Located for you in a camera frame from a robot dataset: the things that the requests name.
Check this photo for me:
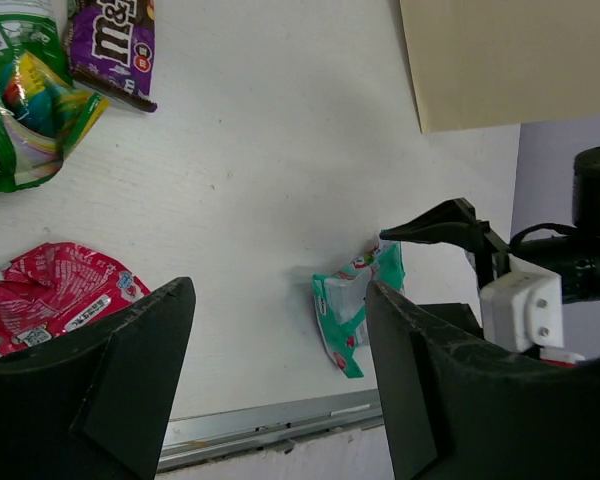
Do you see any pink candy packet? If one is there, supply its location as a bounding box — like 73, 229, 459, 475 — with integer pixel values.
0, 242, 150, 356

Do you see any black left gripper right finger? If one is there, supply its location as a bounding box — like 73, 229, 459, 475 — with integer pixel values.
366, 281, 600, 479

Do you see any green Skittles packet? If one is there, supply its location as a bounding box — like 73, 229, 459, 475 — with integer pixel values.
0, 1, 108, 193

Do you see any teal candy bag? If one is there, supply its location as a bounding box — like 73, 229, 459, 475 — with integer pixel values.
312, 239, 405, 379

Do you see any aluminium table frame rail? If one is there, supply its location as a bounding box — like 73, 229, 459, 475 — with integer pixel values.
157, 389, 383, 474

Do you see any brown M&M's packet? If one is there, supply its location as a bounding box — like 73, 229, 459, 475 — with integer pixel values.
63, 0, 157, 113

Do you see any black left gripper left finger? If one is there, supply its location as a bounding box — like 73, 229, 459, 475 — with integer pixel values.
0, 277, 196, 479

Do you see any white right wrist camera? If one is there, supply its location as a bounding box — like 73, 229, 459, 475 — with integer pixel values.
479, 255, 584, 366

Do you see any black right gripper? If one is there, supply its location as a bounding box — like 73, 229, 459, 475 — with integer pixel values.
379, 198, 600, 304

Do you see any beige paper bag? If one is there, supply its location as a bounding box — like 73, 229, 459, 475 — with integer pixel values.
400, 1, 600, 133

